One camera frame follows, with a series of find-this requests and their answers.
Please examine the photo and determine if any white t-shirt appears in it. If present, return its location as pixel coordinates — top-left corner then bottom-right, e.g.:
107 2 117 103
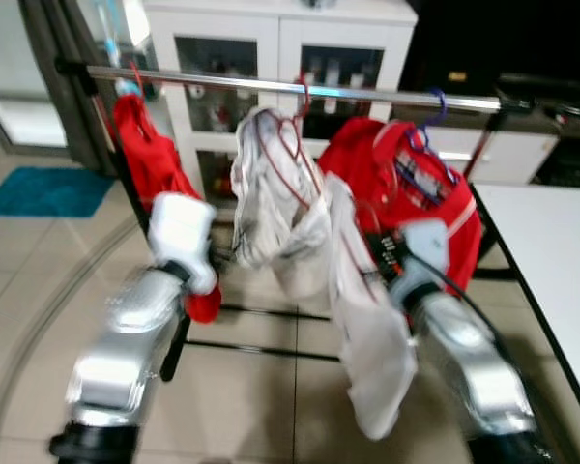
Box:
324 174 419 442

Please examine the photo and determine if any blue plastic clothes hanger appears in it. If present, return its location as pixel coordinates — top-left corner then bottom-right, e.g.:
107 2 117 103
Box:
396 89 460 189

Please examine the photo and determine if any red jacket with plaid lining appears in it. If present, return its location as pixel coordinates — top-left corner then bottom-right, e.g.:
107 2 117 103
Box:
317 116 484 296

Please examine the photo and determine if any white denim jacket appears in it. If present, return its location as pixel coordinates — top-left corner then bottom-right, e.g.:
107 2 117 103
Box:
230 106 334 301

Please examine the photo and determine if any red t-shirt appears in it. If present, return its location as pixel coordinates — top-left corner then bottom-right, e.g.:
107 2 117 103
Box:
111 94 223 325

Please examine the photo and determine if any white drawer unit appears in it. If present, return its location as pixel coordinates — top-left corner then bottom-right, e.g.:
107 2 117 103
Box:
435 126 562 187

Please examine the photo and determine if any black and chrome clothes rack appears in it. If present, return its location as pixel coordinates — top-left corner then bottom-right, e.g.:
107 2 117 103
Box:
56 58 537 383

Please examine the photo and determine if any teal shaggy floor mat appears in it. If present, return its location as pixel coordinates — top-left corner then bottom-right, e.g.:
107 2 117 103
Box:
0 166 117 218

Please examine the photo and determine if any white glass-door cabinet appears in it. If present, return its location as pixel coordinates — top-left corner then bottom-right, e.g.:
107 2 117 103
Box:
143 0 419 199

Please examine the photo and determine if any black television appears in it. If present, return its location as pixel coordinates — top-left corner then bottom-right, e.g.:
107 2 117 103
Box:
398 0 580 98

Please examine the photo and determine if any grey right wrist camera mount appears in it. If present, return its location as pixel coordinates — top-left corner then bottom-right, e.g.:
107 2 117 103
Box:
394 218 452 310

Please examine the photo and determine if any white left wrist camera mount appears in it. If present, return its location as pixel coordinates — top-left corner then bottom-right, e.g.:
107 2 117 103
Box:
147 191 220 296

